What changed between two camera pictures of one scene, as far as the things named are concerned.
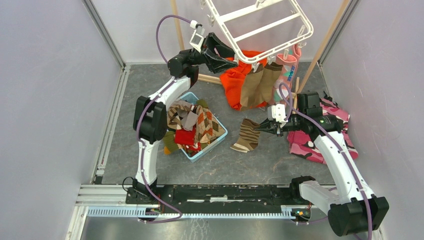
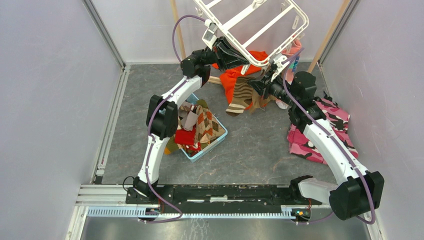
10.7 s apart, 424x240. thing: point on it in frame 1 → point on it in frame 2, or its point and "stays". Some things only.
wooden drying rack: [296, 87] stays
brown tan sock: [251, 85] → [258, 101]
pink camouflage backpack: [300, 142] stays
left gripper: [215, 63] stays
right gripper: [272, 127] → [263, 87]
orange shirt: [232, 80] stays
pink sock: [297, 52] → [296, 46]
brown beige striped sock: [249, 137] → [243, 96]
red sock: [184, 137] stays
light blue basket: [191, 97] stays
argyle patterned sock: [208, 127] stays
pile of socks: [196, 126] stays
